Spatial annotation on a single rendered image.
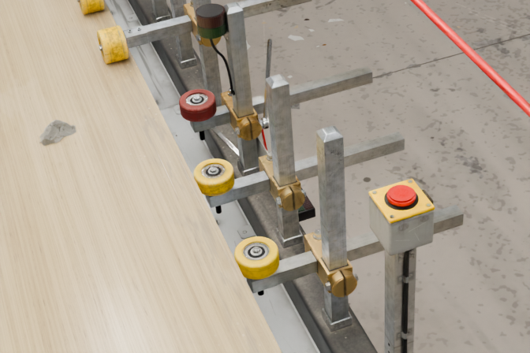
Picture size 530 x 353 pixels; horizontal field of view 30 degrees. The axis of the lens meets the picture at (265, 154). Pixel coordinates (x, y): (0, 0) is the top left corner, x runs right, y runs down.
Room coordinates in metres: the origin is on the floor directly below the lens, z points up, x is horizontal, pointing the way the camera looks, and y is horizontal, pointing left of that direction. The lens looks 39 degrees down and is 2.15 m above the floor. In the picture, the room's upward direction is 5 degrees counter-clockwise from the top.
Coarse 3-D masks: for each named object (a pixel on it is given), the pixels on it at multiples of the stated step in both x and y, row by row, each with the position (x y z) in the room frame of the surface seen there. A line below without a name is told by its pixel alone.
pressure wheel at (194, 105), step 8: (184, 96) 1.79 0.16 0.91; (192, 96) 1.79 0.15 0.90; (200, 96) 1.79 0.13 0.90; (208, 96) 1.78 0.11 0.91; (184, 104) 1.76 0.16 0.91; (192, 104) 1.76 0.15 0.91; (200, 104) 1.76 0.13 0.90; (208, 104) 1.75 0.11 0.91; (184, 112) 1.75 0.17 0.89; (192, 112) 1.74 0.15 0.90; (200, 112) 1.73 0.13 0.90; (208, 112) 1.74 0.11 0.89; (192, 120) 1.74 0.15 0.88; (200, 120) 1.73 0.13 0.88; (200, 136) 1.77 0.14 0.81
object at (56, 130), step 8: (56, 120) 1.73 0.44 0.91; (48, 128) 1.70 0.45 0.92; (56, 128) 1.70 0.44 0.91; (64, 128) 1.70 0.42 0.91; (72, 128) 1.71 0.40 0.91; (40, 136) 1.69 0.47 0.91; (48, 136) 1.68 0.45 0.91; (56, 136) 1.68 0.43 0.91; (64, 136) 1.69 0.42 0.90; (48, 144) 1.66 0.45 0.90
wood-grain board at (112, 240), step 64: (0, 0) 2.31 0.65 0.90; (64, 0) 2.28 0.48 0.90; (0, 64) 2.00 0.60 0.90; (64, 64) 1.98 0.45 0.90; (128, 64) 1.95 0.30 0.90; (0, 128) 1.74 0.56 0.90; (128, 128) 1.70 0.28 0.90; (0, 192) 1.52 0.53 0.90; (64, 192) 1.50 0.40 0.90; (128, 192) 1.49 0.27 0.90; (192, 192) 1.47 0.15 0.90; (0, 256) 1.34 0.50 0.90; (64, 256) 1.32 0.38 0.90; (128, 256) 1.31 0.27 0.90; (192, 256) 1.29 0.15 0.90; (0, 320) 1.18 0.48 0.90; (64, 320) 1.16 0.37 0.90; (128, 320) 1.15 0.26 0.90; (192, 320) 1.14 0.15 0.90; (256, 320) 1.12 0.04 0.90
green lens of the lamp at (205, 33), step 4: (224, 24) 1.73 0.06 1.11; (200, 28) 1.73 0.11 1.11; (204, 28) 1.72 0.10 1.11; (216, 28) 1.72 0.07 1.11; (220, 28) 1.72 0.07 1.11; (224, 28) 1.73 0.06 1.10; (200, 32) 1.73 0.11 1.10; (204, 32) 1.72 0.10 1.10; (208, 32) 1.72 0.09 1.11; (212, 32) 1.72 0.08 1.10; (216, 32) 1.72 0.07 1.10; (220, 32) 1.72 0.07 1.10; (224, 32) 1.73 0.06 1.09; (204, 36) 1.72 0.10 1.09; (208, 36) 1.72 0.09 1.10; (212, 36) 1.72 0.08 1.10; (216, 36) 1.72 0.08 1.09; (220, 36) 1.72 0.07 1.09
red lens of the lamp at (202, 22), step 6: (222, 6) 1.76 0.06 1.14; (222, 12) 1.74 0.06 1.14; (198, 18) 1.73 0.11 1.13; (204, 18) 1.72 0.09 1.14; (210, 18) 1.72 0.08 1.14; (216, 18) 1.72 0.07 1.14; (222, 18) 1.73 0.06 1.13; (198, 24) 1.73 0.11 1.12; (204, 24) 1.72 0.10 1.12; (210, 24) 1.72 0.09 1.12; (216, 24) 1.72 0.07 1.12
